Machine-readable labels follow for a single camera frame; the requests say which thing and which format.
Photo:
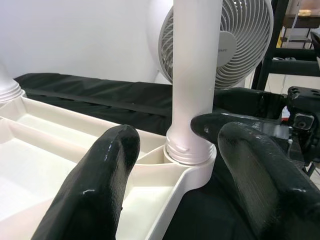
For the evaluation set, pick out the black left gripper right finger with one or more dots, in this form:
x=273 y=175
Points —
x=270 y=187

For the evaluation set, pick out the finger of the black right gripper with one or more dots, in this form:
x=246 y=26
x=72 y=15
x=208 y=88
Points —
x=207 y=125
x=245 y=102

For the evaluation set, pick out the white plastic table leg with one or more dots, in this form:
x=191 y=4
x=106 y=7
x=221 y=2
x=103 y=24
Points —
x=7 y=90
x=192 y=75

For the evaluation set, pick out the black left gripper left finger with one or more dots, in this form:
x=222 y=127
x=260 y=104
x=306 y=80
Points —
x=95 y=187

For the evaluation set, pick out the black tablecloth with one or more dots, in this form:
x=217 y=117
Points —
x=100 y=95

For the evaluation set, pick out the white round fan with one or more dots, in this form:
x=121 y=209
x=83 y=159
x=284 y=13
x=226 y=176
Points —
x=245 y=37

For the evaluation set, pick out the white plastic table top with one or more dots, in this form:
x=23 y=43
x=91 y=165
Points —
x=37 y=150

